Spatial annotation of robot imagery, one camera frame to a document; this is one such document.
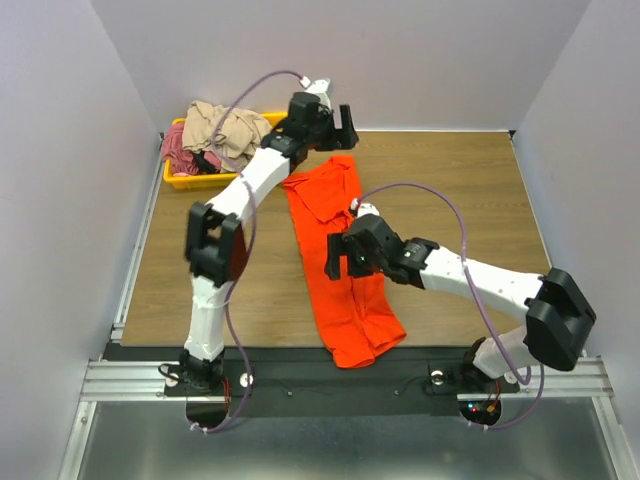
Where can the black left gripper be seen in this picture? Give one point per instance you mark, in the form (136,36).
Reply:
(338,131)

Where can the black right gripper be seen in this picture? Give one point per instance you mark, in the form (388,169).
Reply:
(338,254)

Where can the orange t shirt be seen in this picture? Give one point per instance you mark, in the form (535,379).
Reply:
(353,317)

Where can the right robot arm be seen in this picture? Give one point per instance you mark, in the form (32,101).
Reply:
(556,318)

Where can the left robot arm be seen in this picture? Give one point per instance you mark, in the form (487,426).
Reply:
(215,246)

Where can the yellow plastic bin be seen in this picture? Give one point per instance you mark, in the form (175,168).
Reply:
(211,180)

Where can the beige t shirt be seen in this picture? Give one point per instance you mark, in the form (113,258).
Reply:
(237,139)

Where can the black garment in bin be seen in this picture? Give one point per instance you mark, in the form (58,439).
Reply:
(207,162)

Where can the pink t shirt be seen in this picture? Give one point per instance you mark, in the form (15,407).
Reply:
(181,159)

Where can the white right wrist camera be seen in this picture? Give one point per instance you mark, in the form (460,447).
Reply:
(358,208)

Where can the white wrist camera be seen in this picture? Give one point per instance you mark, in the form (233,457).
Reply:
(358,208)
(320,88)

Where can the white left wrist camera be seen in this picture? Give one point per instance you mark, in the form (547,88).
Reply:
(320,88)

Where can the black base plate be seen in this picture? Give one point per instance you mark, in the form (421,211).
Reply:
(304,382)

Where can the aluminium frame rail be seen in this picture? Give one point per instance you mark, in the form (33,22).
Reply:
(84,410)

